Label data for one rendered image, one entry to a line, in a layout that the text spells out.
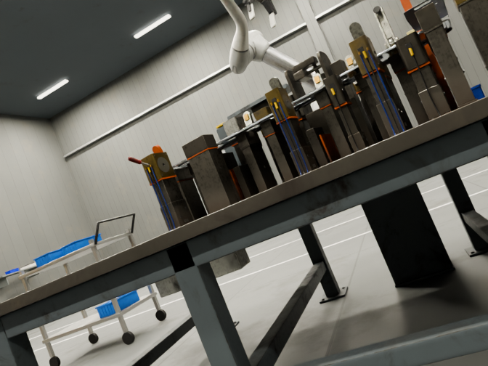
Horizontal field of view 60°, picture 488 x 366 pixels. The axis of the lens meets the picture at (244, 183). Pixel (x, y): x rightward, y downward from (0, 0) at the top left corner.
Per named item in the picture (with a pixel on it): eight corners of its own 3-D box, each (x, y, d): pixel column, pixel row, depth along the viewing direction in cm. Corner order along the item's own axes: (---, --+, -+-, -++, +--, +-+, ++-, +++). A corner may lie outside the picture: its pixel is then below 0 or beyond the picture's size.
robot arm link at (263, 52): (341, 118, 255) (351, 97, 268) (354, 99, 242) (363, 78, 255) (229, 58, 258) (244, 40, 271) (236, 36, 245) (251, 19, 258)
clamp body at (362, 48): (388, 144, 132) (343, 43, 135) (394, 141, 143) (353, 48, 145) (409, 134, 129) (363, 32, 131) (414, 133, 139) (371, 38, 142)
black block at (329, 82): (352, 159, 143) (318, 80, 145) (359, 156, 151) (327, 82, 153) (367, 152, 140) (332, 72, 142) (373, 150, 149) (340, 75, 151)
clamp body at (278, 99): (296, 183, 152) (259, 94, 155) (308, 179, 163) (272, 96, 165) (312, 176, 149) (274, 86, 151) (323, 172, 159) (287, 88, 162)
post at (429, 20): (458, 111, 111) (413, 11, 113) (459, 111, 115) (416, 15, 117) (478, 102, 108) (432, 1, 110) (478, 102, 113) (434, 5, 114)
